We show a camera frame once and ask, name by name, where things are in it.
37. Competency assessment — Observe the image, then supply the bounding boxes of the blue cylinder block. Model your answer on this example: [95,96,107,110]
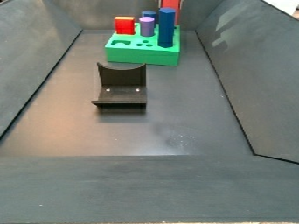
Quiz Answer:
[141,10,157,22]

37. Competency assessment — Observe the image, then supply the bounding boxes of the green shape sorter board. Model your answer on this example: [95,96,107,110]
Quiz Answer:
[105,23,180,66]

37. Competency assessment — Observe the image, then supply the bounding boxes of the tall blue hexagonal prism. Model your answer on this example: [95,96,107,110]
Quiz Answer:
[157,7,175,48]

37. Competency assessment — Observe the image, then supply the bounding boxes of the red square block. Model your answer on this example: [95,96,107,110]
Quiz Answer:
[115,17,136,35]

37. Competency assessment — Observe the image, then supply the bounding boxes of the red two-legged block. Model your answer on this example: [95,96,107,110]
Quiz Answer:
[160,0,183,24]

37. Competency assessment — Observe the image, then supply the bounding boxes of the black curved holder bracket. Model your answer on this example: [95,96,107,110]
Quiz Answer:
[92,63,147,107]

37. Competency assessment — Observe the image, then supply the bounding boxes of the purple cylinder block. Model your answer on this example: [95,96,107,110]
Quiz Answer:
[139,17,155,37]

